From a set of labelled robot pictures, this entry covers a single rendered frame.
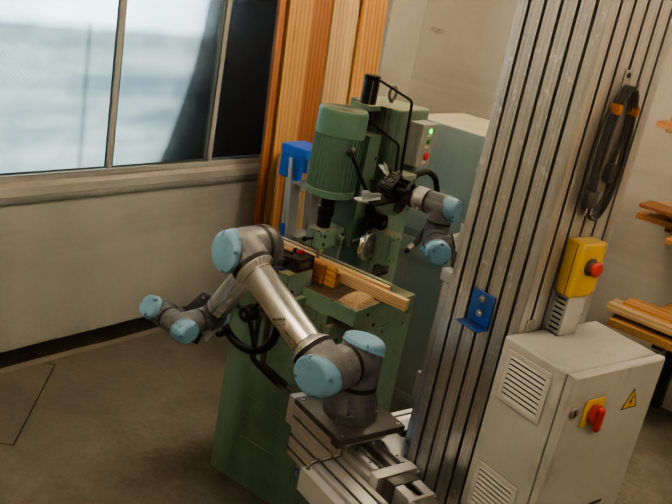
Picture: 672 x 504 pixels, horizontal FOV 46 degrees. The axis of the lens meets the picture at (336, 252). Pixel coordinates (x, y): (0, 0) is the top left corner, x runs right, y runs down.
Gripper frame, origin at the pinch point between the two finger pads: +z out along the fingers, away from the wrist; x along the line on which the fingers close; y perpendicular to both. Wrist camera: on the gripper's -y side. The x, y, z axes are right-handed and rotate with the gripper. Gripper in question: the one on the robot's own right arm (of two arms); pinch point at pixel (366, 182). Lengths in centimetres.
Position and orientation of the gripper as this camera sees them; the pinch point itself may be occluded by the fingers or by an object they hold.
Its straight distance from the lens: 263.6
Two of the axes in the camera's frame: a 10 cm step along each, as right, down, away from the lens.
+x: -5.5, 7.6, -3.5
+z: -7.9, -3.3, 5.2
